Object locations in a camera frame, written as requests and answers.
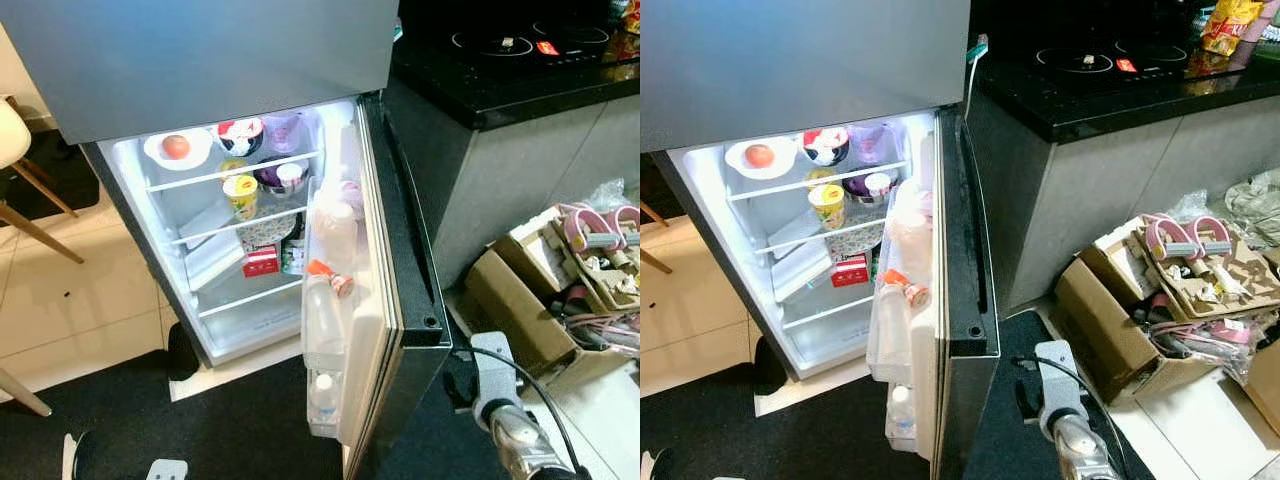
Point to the patterned food package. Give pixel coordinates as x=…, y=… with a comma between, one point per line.
x=268, y=230
x=855, y=240

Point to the yellow cup noodle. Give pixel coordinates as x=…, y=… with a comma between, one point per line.
x=240, y=195
x=826, y=205

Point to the steel grey fridge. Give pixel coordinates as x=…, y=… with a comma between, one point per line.
x=200, y=50
x=800, y=60

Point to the black topped kitchen counter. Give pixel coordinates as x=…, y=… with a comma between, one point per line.
x=1100, y=170
x=520, y=150

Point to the small bottle orange cap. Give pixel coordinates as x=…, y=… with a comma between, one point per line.
x=330, y=278
x=905, y=287

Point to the white plate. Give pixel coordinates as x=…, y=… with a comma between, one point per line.
x=737, y=160
x=155, y=150

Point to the large bottle white cap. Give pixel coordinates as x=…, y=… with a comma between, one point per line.
x=335, y=235
x=915, y=245

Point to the purple cup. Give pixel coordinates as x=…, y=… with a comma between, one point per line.
x=284, y=132
x=870, y=142

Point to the small water bottle white cap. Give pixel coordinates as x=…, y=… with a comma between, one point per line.
x=901, y=410
x=324, y=398

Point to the purple bowl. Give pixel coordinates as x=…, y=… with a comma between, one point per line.
x=270, y=178
x=858, y=188

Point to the yellow snack bag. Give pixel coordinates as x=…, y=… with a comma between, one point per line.
x=1230, y=25
x=632, y=15

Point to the small red box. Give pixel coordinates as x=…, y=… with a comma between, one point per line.
x=261, y=262
x=850, y=271

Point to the pinkish clear plastic bag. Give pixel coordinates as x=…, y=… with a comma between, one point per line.
x=350, y=195

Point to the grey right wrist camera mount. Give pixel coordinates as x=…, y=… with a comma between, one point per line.
x=497, y=375
x=1060, y=385

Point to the red white black bowl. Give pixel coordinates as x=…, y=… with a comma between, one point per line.
x=825, y=145
x=240, y=135

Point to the grey green crumpled cloth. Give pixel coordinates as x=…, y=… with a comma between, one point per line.
x=1255, y=205

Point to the black oval floor pad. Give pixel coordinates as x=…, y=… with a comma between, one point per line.
x=769, y=365
x=183, y=352

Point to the cardboard tray of clutter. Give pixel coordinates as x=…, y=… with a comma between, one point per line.
x=590, y=250
x=1200, y=270

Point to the small cardboard box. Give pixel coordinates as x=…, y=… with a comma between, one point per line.
x=1265, y=385

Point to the black induction hob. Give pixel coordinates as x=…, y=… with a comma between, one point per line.
x=530, y=40
x=1120, y=60

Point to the black floor mat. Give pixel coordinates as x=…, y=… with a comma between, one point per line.
x=660, y=185
x=50, y=180

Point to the red apple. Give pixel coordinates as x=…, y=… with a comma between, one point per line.
x=176, y=147
x=759, y=156

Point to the large printed cardboard box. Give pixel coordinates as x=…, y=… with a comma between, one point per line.
x=520, y=310
x=1120, y=340

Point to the dark blue carpet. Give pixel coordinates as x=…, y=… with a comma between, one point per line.
x=250, y=440
x=850, y=440

